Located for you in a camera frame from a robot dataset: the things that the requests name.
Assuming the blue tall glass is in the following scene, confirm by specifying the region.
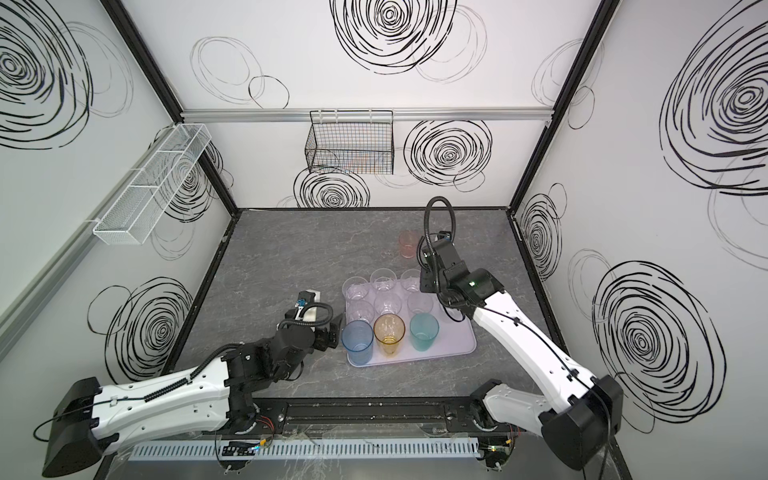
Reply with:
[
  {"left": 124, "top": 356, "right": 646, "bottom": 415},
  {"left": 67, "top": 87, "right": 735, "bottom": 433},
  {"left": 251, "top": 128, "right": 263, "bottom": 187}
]
[{"left": 341, "top": 320, "right": 374, "bottom": 367}]

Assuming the clear faceted glass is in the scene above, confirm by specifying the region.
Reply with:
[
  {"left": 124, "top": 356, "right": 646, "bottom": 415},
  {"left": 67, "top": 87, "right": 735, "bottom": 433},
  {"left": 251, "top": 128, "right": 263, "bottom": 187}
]
[
  {"left": 370, "top": 268, "right": 398, "bottom": 295},
  {"left": 342, "top": 276, "right": 370, "bottom": 302},
  {"left": 400, "top": 268, "right": 421, "bottom": 293},
  {"left": 346, "top": 300, "right": 376, "bottom": 324}
]

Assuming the yellow tall glass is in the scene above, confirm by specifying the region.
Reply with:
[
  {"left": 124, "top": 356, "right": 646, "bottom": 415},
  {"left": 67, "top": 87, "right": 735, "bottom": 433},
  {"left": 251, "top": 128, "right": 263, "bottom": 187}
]
[{"left": 373, "top": 314, "right": 406, "bottom": 356}]

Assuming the lilac plastic tray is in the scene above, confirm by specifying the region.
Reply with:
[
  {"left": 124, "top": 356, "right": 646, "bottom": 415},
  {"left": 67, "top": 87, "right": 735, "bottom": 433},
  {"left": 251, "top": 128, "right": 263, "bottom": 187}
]
[{"left": 341, "top": 281, "right": 477, "bottom": 368}]

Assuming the teal tall glass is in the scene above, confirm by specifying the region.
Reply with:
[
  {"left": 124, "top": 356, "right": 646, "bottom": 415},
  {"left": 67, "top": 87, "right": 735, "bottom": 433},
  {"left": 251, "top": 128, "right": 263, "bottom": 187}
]
[{"left": 409, "top": 313, "right": 440, "bottom": 352}]

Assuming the clear plain cup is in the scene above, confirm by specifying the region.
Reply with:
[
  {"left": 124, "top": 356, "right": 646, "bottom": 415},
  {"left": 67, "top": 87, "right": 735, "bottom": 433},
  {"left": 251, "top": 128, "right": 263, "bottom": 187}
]
[{"left": 373, "top": 291, "right": 402, "bottom": 315}]

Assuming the frosted clear tall glass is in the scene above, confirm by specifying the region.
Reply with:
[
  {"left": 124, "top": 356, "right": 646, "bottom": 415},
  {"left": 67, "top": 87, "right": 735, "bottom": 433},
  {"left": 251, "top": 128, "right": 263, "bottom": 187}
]
[{"left": 407, "top": 292, "right": 434, "bottom": 315}]

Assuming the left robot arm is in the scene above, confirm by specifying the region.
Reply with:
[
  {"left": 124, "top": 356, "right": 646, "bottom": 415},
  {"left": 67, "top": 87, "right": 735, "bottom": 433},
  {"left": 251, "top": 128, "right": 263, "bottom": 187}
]
[{"left": 42, "top": 315, "right": 343, "bottom": 478}]

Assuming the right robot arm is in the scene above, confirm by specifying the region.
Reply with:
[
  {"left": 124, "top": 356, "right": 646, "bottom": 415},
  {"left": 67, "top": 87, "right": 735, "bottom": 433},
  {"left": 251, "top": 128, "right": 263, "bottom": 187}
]
[{"left": 418, "top": 232, "right": 623, "bottom": 470}]

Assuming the pink short glass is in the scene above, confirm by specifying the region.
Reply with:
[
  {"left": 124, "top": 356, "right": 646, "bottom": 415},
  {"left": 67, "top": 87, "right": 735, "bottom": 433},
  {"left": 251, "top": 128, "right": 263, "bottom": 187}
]
[{"left": 398, "top": 230, "right": 421, "bottom": 259}]

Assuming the white mesh shelf basket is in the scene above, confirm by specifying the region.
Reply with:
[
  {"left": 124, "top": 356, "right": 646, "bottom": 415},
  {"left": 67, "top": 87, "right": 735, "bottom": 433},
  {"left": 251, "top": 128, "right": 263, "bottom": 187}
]
[{"left": 93, "top": 124, "right": 212, "bottom": 246}]

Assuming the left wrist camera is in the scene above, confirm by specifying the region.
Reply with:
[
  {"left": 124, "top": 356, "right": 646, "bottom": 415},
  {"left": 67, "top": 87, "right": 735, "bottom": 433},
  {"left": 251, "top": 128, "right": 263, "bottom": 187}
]
[{"left": 283, "top": 290, "right": 320, "bottom": 328}]

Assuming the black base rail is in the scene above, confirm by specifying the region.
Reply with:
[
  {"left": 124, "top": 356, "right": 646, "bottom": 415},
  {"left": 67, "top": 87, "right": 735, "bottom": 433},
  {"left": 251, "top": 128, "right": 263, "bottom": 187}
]
[{"left": 239, "top": 397, "right": 607, "bottom": 434}]

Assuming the black wire basket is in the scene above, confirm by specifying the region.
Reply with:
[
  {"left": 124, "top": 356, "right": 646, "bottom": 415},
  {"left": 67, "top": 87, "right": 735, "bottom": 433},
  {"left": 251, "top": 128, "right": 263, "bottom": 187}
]
[{"left": 304, "top": 109, "right": 395, "bottom": 175}]

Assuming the white slotted cable duct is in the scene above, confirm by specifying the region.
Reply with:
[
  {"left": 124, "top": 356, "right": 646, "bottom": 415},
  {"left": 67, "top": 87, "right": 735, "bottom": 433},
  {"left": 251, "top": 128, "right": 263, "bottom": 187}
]
[{"left": 129, "top": 438, "right": 480, "bottom": 461}]

